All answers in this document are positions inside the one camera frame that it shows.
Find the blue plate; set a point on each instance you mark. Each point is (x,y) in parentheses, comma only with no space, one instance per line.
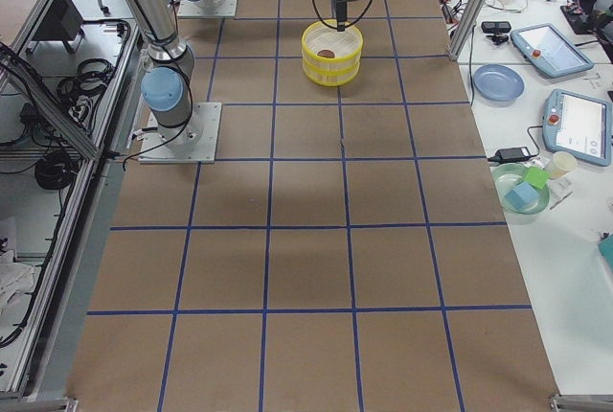
(498,83)

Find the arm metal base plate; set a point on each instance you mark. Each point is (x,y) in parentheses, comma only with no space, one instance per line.
(196,143)
(207,9)

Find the white cloth bundle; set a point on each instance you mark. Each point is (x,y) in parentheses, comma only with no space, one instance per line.
(17,279)

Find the teach pendant tablet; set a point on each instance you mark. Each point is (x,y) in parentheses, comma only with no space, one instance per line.
(580,125)
(549,51)

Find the lower teach pendant tablet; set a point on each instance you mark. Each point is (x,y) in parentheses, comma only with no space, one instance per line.
(580,125)

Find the brown steamed bun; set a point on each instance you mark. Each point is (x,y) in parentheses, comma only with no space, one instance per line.
(326,53)

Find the green plate with blocks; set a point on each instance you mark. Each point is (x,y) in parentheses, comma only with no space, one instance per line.
(515,193)

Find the aluminium frame post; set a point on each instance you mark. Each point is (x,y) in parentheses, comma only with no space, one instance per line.
(464,28)

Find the small black power brick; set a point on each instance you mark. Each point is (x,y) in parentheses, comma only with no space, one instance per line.
(511,155)

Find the beige paper cup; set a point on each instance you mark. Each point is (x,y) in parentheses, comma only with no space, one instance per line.
(561,163)

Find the upper teach pendant tablet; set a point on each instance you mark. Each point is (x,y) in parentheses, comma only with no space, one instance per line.
(549,51)

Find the yellow-rimmed steamer layer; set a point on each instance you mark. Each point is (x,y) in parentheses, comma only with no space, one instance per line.
(346,45)
(330,74)

